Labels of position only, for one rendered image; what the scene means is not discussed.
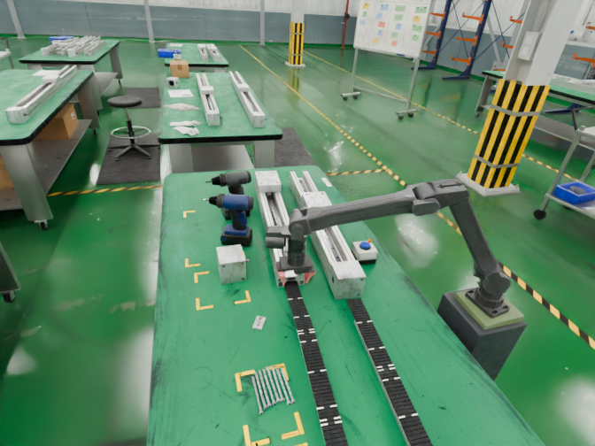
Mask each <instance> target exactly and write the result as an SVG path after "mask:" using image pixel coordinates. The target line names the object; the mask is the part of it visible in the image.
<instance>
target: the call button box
mask: <svg viewBox="0 0 595 446"><path fill-rule="evenodd" d="M360 243H361V242H353V243H352V250H351V253H352V255H353V256H354V258H355V260H358V262H359V264H360V265H369V264H375V261H376V257H377V253H378V252H377V250H376V248H375V246H374V245H373V244H372V243H371V242H370V248H369V249H363V248H361V247H360Z"/></svg>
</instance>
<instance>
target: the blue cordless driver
mask: <svg viewBox="0 0 595 446"><path fill-rule="evenodd" d="M203 200H204V201H209V204H213V205H216V206H217V207H218V208H225V209H228V216H230V217H231V221H232V224H227V226H226V227H224V229H223V231H222V234H221V236H220V241H221V244H222V245H237V244H241V246H244V247H249V246H250V243H251V238H252V233H251V228H249V226H247V225H246V224H247V218H246V214H245V211H248V209H249V210H250V211H251V210H252V209H253V205H254V198H253V197H252V196H250V197H249V196H245V195H233V194H226V195H225V194H218V195H217V196H210V197H209V199H203Z"/></svg>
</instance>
